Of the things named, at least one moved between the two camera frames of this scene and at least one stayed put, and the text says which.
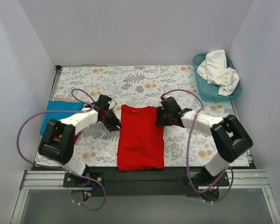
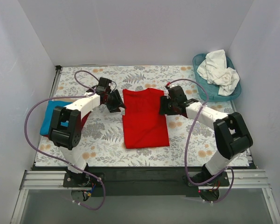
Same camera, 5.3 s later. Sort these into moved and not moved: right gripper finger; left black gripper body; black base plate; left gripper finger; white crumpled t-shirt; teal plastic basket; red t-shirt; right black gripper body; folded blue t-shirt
Moved: left black gripper body; red t-shirt; left gripper finger; right black gripper body; right gripper finger
Not moved: folded blue t-shirt; black base plate; white crumpled t-shirt; teal plastic basket
